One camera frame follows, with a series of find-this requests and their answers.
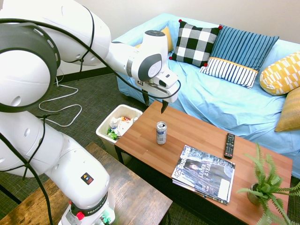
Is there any green fern plant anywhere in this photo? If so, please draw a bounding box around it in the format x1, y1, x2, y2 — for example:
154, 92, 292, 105
236, 142, 300, 225

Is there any sofa with light blue cover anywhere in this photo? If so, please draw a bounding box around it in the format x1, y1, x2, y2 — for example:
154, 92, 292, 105
112, 13, 300, 162

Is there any crumpled white paper trash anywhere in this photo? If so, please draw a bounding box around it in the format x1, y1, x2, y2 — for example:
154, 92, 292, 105
109, 116, 139, 137

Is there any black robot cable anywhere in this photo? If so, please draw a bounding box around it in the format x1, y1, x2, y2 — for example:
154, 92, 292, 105
0, 4, 182, 225

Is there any white plastic trash bin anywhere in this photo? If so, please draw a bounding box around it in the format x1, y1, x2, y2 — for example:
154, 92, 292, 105
95, 104, 143, 160

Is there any white floral drink can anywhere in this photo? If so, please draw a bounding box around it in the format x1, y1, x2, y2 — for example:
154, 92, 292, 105
156, 121, 167, 145

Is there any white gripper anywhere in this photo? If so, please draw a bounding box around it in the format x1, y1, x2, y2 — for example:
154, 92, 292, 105
136, 79, 180, 115

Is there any black remote control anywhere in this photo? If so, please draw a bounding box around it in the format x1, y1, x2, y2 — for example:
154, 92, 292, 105
224, 133, 236, 159

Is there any dark wooden robot table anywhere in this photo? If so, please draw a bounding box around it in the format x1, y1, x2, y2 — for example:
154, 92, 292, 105
0, 142, 173, 225

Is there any black white checkered pillow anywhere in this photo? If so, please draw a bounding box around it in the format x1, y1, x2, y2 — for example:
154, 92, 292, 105
168, 19, 223, 68

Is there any wooden coffee table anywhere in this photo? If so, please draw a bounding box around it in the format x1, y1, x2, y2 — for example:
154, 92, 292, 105
114, 100, 293, 225

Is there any blue striped pillow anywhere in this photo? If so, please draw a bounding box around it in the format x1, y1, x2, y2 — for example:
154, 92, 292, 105
199, 24, 280, 90

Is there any green snack wrapper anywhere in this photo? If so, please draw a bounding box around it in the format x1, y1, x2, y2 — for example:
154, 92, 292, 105
107, 127, 120, 141

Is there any grey plant pot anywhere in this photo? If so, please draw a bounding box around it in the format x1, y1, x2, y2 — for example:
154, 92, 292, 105
247, 182, 266, 206

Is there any yellow white patterned pillow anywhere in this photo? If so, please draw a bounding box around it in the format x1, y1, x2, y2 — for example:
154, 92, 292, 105
259, 50, 300, 96

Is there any magazine under business magazine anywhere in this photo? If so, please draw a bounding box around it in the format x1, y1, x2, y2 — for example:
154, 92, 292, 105
172, 174, 232, 206

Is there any white floor cable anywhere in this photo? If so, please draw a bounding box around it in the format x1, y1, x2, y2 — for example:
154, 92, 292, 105
38, 75, 83, 128

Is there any stack of magazines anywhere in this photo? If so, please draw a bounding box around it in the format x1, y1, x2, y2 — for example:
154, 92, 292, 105
171, 144, 236, 203

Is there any plain yellow pillow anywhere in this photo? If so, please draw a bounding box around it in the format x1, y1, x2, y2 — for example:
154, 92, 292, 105
135, 25, 174, 53

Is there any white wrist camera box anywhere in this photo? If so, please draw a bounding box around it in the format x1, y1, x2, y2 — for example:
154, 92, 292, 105
157, 70, 178, 89

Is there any mustard woven pillow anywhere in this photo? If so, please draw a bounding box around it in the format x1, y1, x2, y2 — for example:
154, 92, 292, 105
274, 87, 300, 133

